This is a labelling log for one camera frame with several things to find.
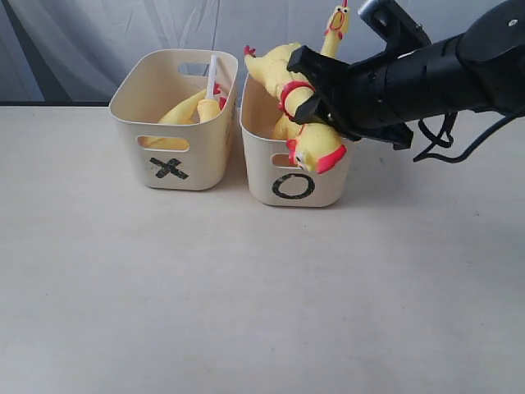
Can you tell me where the detached rubber chicken head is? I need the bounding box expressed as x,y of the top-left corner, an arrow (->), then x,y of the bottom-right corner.
197,96 -> 227,123

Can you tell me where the cream bin marked X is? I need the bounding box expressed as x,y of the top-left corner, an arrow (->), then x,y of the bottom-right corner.
109,49 -> 239,190

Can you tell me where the whole yellow rubber chicken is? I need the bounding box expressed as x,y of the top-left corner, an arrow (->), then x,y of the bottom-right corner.
272,1 -> 350,140

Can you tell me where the headless rubber chicken body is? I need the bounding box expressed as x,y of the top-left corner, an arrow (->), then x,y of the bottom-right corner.
139,83 -> 221,151

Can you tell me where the cream bin marked O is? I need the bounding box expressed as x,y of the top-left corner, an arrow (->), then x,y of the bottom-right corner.
240,74 -> 354,208

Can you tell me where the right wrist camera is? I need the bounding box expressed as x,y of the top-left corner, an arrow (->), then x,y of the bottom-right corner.
358,0 -> 431,55

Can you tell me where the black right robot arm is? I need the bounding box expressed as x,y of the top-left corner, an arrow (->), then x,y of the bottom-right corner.
287,0 -> 524,150

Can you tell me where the white plastic squeaker tube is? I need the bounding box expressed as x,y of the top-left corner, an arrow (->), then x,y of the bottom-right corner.
205,54 -> 218,100

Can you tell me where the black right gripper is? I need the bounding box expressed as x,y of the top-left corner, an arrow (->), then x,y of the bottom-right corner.
286,45 -> 463,150

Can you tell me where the blue backdrop curtain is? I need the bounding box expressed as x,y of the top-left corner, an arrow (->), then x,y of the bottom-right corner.
0,0 -> 525,108

